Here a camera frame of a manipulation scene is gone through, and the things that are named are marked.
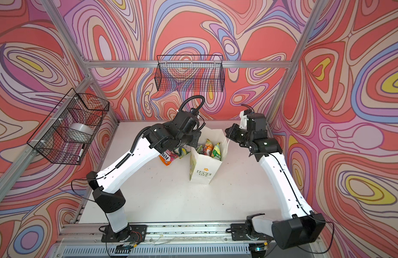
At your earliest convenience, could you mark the green snack bag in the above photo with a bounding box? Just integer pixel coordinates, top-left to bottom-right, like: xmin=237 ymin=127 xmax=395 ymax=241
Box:
xmin=211 ymin=143 xmax=222 ymax=161
xmin=174 ymin=147 xmax=190 ymax=159

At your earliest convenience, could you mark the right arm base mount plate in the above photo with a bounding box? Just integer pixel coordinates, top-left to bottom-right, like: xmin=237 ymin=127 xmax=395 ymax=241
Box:
xmin=225 ymin=223 xmax=261 ymax=241

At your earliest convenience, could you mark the silver tape roll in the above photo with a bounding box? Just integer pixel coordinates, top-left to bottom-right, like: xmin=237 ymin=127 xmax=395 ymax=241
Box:
xmin=69 ymin=123 xmax=94 ymax=137

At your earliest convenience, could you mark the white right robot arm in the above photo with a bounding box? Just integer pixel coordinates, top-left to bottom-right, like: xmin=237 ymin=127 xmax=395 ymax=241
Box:
xmin=225 ymin=105 xmax=335 ymax=249

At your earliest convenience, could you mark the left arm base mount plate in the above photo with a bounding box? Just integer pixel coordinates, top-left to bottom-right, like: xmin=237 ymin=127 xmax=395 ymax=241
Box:
xmin=101 ymin=224 xmax=147 ymax=244

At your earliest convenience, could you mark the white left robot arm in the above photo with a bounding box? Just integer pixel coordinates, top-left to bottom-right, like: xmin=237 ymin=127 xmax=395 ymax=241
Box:
xmin=84 ymin=95 xmax=205 ymax=235

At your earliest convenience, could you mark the orange snack bag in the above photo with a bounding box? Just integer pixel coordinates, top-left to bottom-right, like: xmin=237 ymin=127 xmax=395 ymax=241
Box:
xmin=203 ymin=139 xmax=214 ymax=157

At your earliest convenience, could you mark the red Fox's candy bag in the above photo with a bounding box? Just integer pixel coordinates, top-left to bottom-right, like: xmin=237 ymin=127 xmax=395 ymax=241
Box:
xmin=159 ymin=150 xmax=179 ymax=166

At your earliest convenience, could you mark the aluminium frame post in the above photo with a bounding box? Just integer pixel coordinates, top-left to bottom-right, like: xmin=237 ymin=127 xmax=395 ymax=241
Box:
xmin=267 ymin=0 xmax=329 ymax=118

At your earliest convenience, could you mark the black wire basket back wall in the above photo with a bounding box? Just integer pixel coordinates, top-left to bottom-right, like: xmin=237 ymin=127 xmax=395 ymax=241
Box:
xmin=154 ymin=54 xmax=225 ymax=92

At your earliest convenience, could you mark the black marker pen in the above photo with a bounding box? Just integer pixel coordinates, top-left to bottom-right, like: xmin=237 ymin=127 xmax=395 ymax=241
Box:
xmin=77 ymin=147 xmax=84 ymax=162

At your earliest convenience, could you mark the black wire basket wall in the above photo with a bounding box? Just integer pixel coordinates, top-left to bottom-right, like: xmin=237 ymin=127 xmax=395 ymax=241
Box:
xmin=154 ymin=54 xmax=225 ymax=92
xmin=26 ymin=88 xmax=110 ymax=165

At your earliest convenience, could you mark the white paper bag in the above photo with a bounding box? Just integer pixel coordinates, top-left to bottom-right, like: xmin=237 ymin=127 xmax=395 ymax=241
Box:
xmin=189 ymin=127 xmax=229 ymax=185

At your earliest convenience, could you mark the black wire basket left wall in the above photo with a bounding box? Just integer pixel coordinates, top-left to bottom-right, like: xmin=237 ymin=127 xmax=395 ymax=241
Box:
xmin=26 ymin=88 xmax=110 ymax=165

